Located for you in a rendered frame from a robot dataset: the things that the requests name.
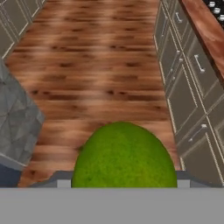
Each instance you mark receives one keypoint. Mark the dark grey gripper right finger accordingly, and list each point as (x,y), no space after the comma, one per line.
(183,179)

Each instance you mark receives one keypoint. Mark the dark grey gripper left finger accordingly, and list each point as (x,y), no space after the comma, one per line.
(62,178)

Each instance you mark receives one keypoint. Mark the green lime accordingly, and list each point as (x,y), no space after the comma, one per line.
(124,157)

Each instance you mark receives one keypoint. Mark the beige cupboard door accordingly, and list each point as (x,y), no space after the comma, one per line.
(183,102)
(160,27)
(204,163)
(168,55)

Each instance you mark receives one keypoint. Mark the beige drawer front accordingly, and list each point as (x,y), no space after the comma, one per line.
(202,68)
(179,18)
(194,135)

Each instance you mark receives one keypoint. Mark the beige cupboard run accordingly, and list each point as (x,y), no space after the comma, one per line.
(14,20)

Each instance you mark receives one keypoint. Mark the black hob with white knobs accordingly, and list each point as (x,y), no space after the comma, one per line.
(216,10)

